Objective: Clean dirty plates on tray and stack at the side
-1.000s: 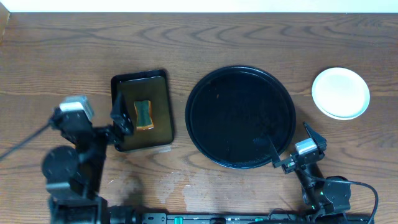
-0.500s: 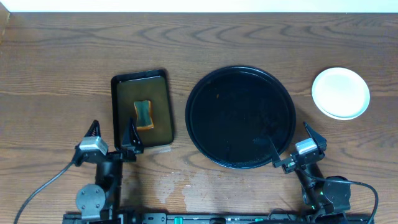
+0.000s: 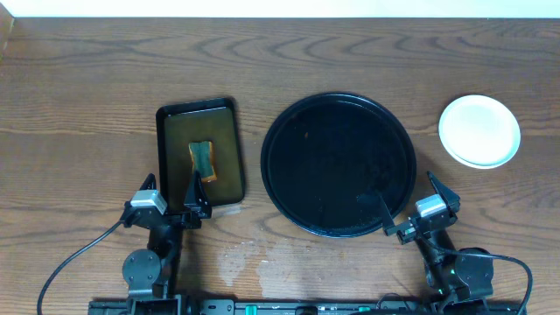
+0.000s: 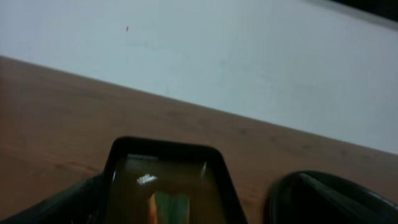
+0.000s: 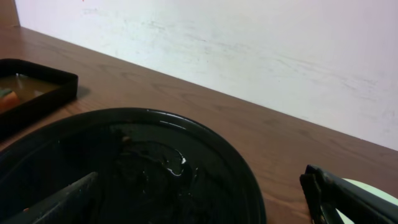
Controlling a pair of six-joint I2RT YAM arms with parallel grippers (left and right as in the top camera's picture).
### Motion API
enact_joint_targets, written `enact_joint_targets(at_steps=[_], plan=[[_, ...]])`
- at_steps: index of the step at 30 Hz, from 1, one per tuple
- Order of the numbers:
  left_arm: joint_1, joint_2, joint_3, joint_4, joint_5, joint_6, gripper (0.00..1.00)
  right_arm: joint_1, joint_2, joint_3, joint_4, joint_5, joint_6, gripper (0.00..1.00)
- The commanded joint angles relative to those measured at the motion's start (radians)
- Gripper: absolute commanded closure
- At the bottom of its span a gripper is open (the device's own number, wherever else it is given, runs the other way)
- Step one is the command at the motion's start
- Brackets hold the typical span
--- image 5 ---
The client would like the light blue plate bottom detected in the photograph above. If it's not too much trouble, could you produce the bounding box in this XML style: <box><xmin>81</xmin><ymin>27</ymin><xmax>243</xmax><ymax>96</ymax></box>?
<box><xmin>330</xmin><ymin>177</ymin><xmax>397</xmax><ymax>224</ymax></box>

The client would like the green orange sponge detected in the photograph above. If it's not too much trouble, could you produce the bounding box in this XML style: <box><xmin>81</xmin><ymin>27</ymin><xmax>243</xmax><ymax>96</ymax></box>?
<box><xmin>0</xmin><ymin>88</ymin><xmax>20</xmax><ymax>113</ymax></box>

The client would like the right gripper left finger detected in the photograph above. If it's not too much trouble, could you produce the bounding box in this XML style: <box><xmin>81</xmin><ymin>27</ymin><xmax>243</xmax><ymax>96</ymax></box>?
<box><xmin>4</xmin><ymin>172</ymin><xmax>100</xmax><ymax>224</ymax></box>

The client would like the black rectangular water tray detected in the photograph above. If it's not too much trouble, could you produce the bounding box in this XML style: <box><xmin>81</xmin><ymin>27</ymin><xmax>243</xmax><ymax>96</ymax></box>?
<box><xmin>1</xmin><ymin>58</ymin><xmax>78</xmax><ymax>140</ymax></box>

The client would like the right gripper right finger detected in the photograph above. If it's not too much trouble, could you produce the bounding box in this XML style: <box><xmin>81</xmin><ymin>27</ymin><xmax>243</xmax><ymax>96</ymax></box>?
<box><xmin>300</xmin><ymin>165</ymin><xmax>397</xmax><ymax>224</ymax></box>

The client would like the round black tray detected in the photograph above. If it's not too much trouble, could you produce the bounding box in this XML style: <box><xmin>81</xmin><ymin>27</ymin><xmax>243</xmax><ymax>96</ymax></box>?
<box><xmin>1</xmin><ymin>108</ymin><xmax>266</xmax><ymax>223</ymax></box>

